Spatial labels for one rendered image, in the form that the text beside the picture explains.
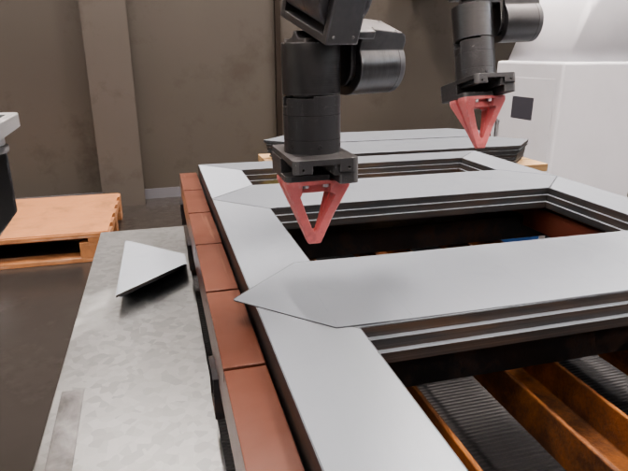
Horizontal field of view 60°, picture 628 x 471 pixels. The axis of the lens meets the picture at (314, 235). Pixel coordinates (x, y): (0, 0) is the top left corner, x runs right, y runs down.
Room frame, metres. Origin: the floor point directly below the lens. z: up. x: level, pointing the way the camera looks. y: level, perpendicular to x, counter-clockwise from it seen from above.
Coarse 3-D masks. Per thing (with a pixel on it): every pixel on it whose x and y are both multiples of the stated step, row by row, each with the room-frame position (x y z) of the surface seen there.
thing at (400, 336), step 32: (448, 160) 1.37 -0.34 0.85; (512, 192) 1.03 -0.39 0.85; (544, 192) 1.05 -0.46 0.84; (288, 224) 0.90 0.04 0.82; (608, 224) 0.89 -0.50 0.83; (256, 320) 0.52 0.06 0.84; (416, 320) 0.49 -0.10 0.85; (448, 320) 0.50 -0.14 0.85; (480, 320) 0.51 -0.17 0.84; (512, 320) 0.52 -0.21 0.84; (544, 320) 0.53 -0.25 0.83; (576, 320) 0.54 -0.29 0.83; (608, 320) 0.54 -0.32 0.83; (384, 352) 0.47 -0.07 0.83; (416, 352) 0.48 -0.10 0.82; (448, 352) 0.49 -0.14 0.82; (288, 416) 0.38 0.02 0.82
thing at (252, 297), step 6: (252, 288) 0.57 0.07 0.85; (240, 294) 0.55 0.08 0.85; (246, 294) 0.55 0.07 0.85; (252, 294) 0.55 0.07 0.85; (258, 294) 0.55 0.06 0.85; (234, 300) 0.54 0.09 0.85; (240, 300) 0.54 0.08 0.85; (246, 300) 0.54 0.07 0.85; (252, 300) 0.54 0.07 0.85; (258, 300) 0.54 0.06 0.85; (258, 306) 0.52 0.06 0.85; (264, 306) 0.52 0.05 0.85
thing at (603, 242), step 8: (608, 232) 0.77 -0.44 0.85; (576, 240) 0.74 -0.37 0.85; (584, 240) 0.74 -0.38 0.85; (592, 240) 0.74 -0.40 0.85; (600, 240) 0.74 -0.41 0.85; (608, 240) 0.74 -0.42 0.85; (616, 240) 0.74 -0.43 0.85; (624, 240) 0.74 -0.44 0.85; (592, 248) 0.70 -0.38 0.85; (600, 248) 0.70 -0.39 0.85; (608, 248) 0.70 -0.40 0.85; (616, 248) 0.70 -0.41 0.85; (624, 248) 0.70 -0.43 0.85; (616, 256) 0.67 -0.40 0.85; (624, 256) 0.67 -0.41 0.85
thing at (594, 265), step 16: (528, 240) 0.74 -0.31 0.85; (544, 240) 0.74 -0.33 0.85; (560, 240) 0.74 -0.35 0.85; (560, 256) 0.67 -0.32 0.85; (576, 256) 0.67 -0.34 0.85; (592, 256) 0.67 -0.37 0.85; (608, 256) 0.67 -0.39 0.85; (576, 272) 0.62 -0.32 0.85; (592, 272) 0.62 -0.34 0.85; (608, 272) 0.62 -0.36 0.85; (624, 272) 0.62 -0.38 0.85; (608, 288) 0.57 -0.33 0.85; (624, 288) 0.57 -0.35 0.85
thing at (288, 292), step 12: (276, 276) 0.60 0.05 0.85; (288, 276) 0.60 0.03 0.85; (300, 276) 0.60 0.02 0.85; (264, 288) 0.57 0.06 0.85; (276, 288) 0.57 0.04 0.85; (288, 288) 0.57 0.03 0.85; (300, 288) 0.57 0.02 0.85; (312, 288) 0.57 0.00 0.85; (264, 300) 0.54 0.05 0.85; (276, 300) 0.54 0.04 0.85; (288, 300) 0.54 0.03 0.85; (300, 300) 0.54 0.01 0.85; (312, 300) 0.54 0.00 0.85; (288, 312) 0.51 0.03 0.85; (300, 312) 0.51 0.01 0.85; (312, 312) 0.51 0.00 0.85; (324, 312) 0.51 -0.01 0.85; (324, 324) 0.48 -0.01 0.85
